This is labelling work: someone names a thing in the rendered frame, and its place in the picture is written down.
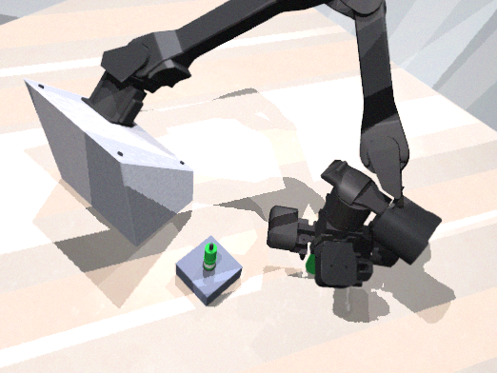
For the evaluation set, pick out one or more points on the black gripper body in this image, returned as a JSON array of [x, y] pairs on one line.
[[284, 232]]

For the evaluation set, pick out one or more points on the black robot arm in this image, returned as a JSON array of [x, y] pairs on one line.
[[162, 59]]

